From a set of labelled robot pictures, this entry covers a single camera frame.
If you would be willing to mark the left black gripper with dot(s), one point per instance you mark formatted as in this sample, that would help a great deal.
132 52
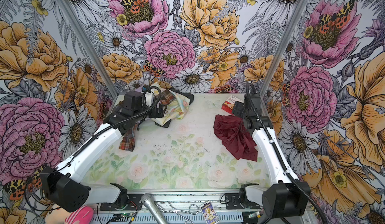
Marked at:
161 111

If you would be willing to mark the pink plush doll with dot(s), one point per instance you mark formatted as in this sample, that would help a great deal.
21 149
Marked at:
59 215

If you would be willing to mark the maroon cloth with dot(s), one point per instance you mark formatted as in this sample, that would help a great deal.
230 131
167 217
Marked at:
235 137

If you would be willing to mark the dark grey cloth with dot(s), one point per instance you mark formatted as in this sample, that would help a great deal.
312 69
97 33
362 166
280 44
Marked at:
188 97

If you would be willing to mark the metal wire hook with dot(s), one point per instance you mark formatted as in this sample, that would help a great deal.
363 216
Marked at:
166 207

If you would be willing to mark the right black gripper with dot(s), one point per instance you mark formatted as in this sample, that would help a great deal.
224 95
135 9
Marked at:
237 108

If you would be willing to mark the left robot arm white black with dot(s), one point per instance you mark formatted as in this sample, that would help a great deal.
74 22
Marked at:
63 184

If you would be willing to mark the red white snack box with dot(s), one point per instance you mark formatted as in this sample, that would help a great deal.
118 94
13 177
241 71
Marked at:
229 103

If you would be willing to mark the red plaid cloth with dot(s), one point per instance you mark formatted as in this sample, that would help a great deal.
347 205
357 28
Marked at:
128 142

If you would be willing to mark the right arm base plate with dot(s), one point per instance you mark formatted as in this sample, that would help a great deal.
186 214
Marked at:
233 201

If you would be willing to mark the colourful card packet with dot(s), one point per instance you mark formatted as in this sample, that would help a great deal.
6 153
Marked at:
209 213

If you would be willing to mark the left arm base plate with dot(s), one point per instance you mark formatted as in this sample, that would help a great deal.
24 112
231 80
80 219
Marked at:
132 203

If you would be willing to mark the pastel floral cloth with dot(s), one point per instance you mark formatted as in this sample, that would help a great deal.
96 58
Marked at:
174 106

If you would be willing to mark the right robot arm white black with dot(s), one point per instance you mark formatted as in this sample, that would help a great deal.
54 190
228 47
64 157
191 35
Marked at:
287 196

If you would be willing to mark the silver microphone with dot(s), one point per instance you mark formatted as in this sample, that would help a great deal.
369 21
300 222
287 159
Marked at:
148 202

